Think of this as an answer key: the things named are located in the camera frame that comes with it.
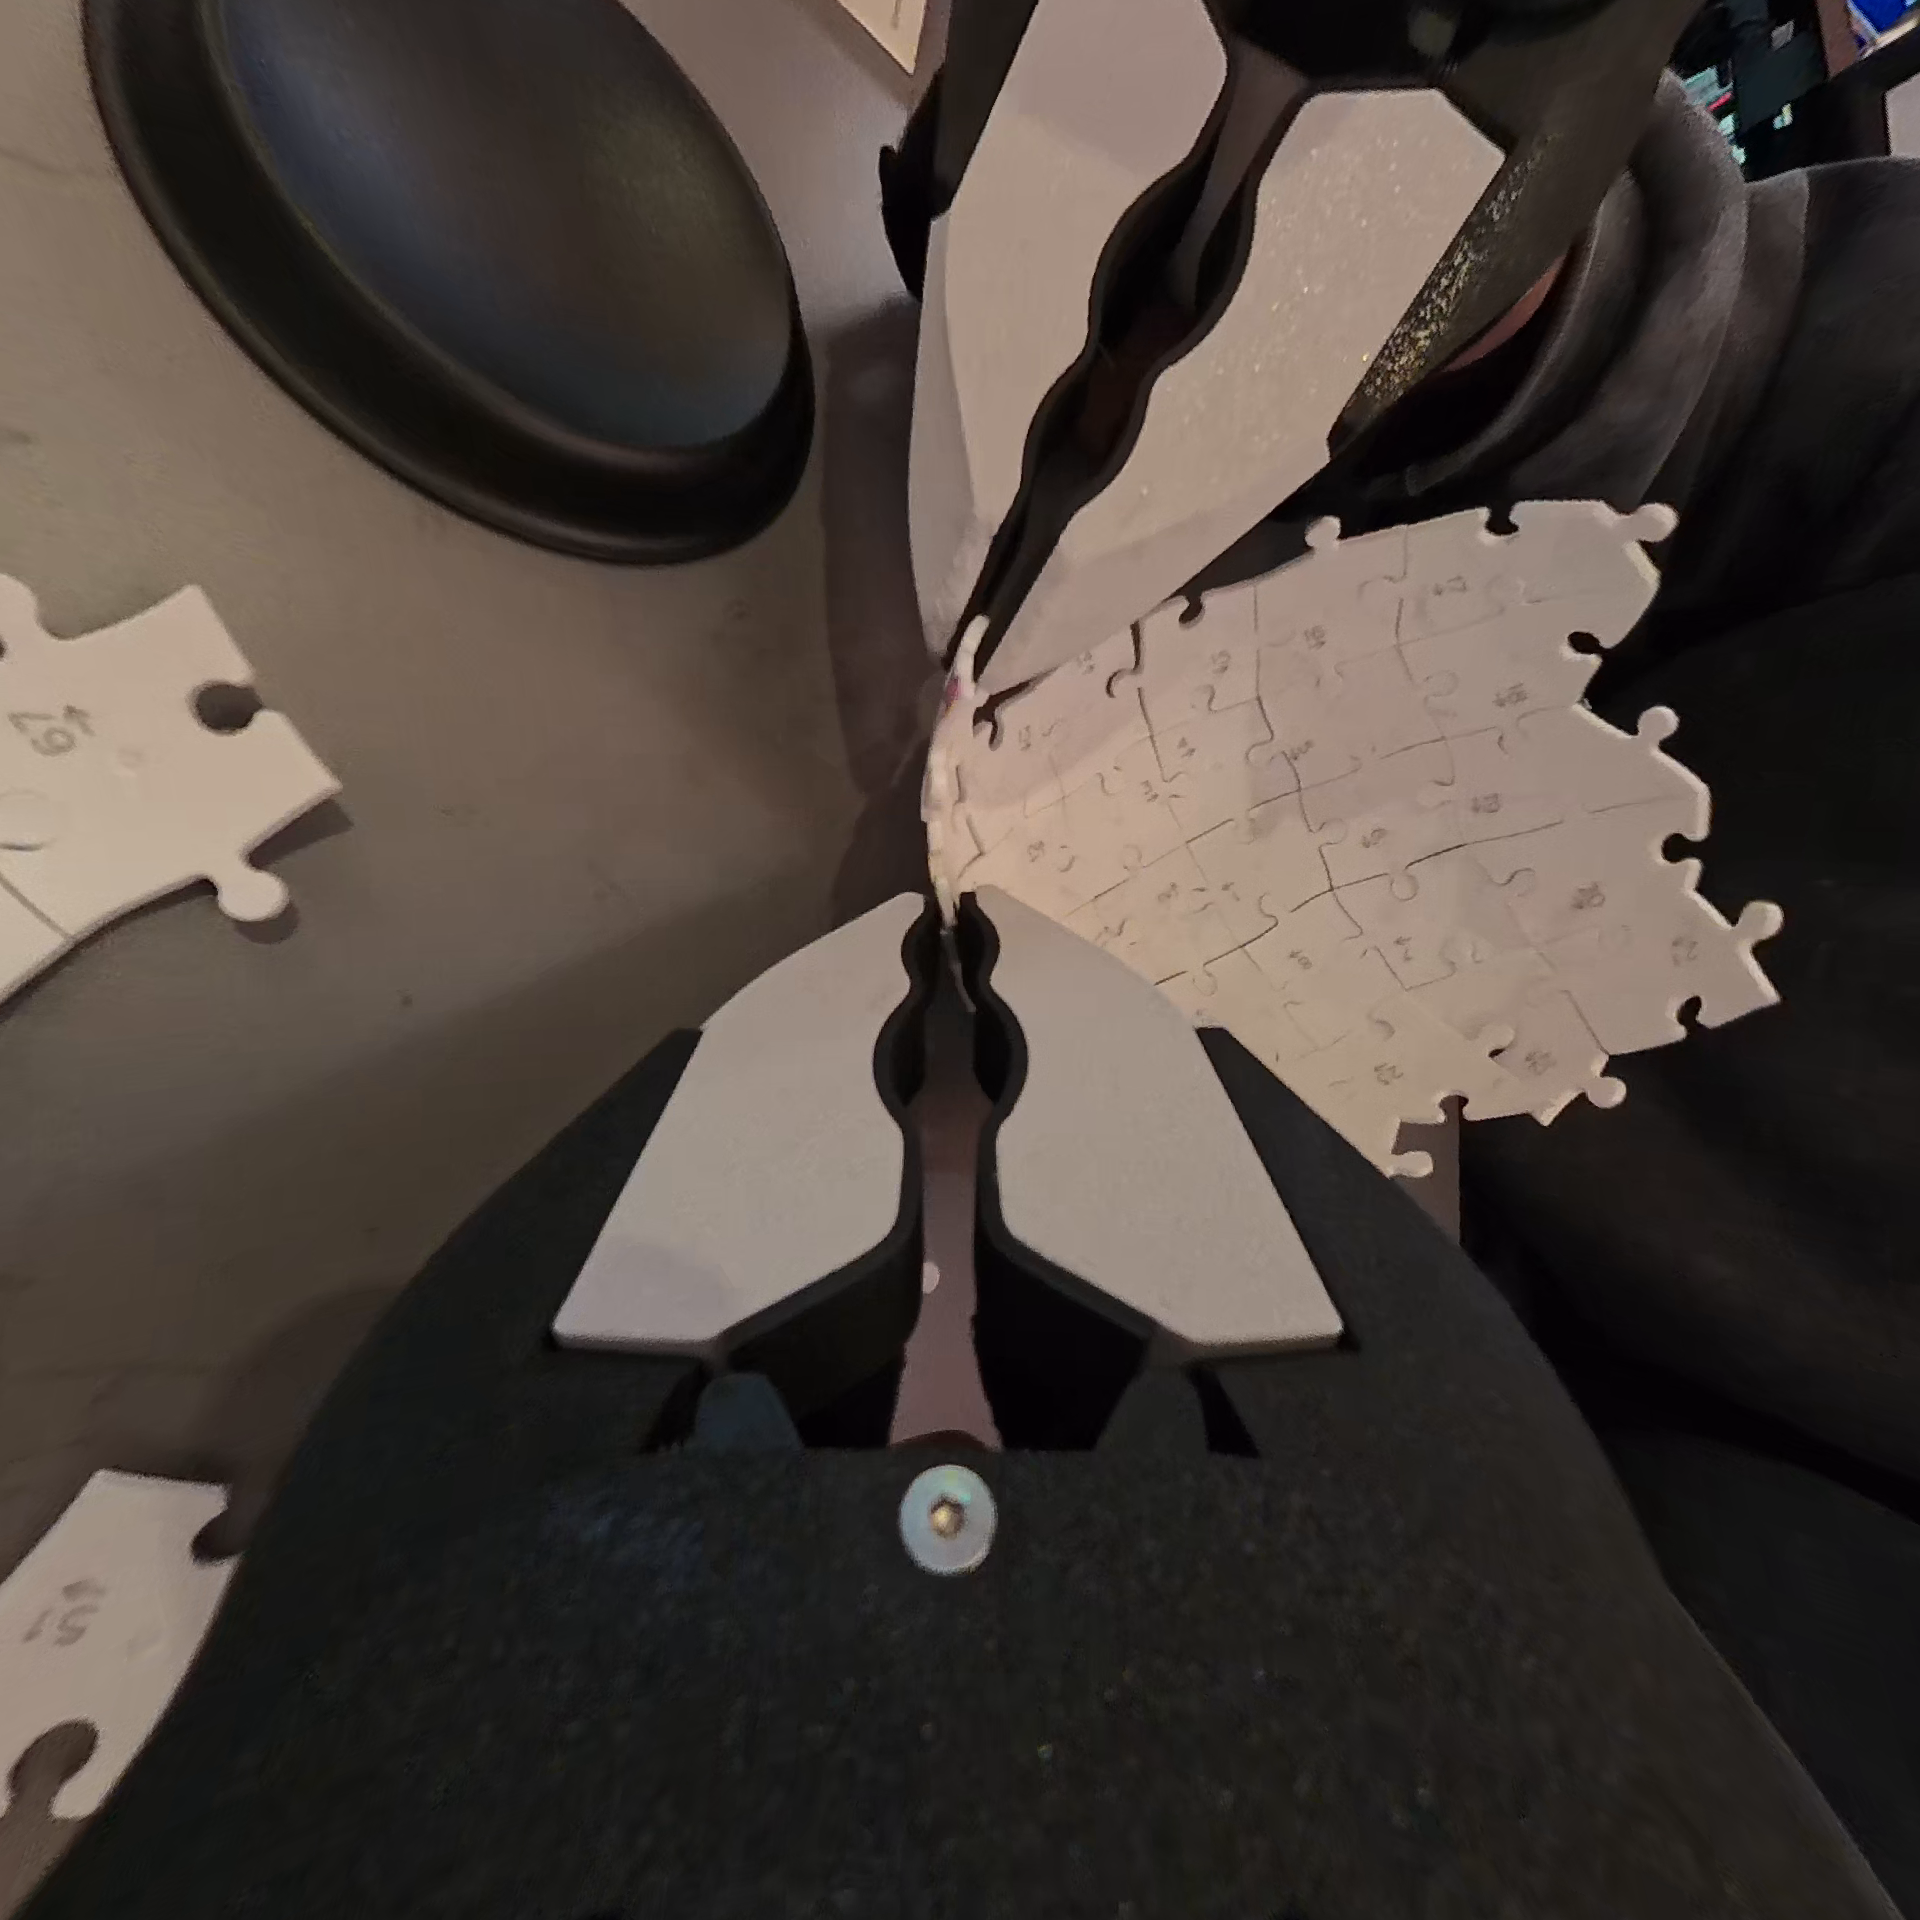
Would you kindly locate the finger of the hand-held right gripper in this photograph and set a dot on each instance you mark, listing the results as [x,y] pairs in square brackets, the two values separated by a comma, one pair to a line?
[1277,330]
[1021,225]

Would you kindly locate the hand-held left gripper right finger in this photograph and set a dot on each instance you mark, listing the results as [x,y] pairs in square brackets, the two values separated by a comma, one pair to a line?
[1156,1185]

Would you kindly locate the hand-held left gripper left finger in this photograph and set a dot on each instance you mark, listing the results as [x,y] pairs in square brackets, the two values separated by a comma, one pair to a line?
[751,1171]

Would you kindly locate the partly built colourful puzzle ball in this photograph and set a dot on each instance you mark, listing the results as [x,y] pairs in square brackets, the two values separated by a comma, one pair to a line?
[1349,840]

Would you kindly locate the black round puzzle stand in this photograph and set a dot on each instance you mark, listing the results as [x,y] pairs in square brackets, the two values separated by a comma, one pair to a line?
[495,241]

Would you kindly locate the group of white puzzle pieces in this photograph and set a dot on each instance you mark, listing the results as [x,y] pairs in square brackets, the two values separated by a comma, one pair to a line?
[120,751]

